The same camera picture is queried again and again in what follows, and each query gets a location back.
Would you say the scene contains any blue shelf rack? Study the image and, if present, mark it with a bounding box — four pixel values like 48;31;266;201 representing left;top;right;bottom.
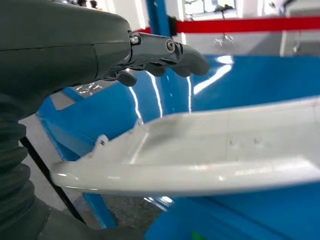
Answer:
37;0;320;240

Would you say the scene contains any red barrier belt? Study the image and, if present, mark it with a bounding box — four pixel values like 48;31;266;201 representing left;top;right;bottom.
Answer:
134;15;320;37

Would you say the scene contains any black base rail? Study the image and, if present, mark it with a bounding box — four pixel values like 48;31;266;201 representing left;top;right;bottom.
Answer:
19;136;86;224

